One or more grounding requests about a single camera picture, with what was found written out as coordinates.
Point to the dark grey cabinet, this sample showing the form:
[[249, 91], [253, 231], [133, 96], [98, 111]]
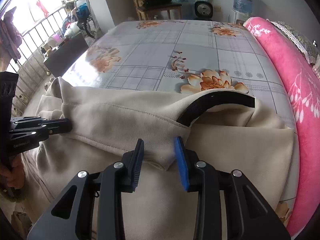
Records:
[[59, 61]]

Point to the pink floral blanket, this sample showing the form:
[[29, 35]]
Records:
[[302, 87]]

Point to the metal balcony railing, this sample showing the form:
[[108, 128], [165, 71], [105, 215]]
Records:
[[30, 67]]

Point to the black bag on chair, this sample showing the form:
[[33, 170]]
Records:
[[155, 3]]

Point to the floral grey bed sheet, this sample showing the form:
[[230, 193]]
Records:
[[188, 57]]

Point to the beige zip jacket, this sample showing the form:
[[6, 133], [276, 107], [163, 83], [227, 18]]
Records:
[[107, 123]]

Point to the white water dispenser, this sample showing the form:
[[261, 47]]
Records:
[[237, 17]]

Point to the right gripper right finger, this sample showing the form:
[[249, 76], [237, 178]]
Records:
[[248, 214]]

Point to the grey lace pillow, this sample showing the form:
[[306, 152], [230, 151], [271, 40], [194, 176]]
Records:
[[304, 45]]

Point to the person's left hand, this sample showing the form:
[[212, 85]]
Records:
[[12, 180]]

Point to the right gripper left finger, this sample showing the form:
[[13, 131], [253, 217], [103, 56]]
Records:
[[70, 216]]

